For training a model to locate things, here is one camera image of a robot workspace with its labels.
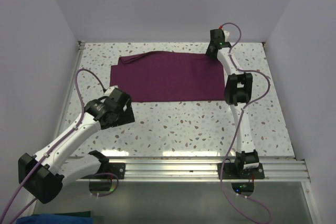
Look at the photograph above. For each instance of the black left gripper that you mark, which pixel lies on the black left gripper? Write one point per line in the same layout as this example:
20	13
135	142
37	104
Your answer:
127	117

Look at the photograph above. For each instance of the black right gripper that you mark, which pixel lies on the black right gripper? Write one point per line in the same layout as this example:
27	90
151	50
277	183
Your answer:
208	51

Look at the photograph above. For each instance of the purple surgical cloth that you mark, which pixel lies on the purple surgical cloth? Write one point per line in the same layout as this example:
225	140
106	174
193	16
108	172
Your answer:
162	76

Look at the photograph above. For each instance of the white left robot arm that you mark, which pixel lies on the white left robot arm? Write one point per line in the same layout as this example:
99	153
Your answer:
45	173

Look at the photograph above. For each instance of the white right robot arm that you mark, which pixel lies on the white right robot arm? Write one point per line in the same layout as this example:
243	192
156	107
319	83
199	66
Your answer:
237	94

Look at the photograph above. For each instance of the green cloth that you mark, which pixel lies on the green cloth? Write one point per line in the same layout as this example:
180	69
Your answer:
86	214

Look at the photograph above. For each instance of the blue cloth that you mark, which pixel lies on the blue cloth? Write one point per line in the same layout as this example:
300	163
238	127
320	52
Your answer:
54	219

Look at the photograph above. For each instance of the aluminium mounting rail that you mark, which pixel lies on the aluminium mounting rail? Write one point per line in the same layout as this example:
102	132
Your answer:
205	169

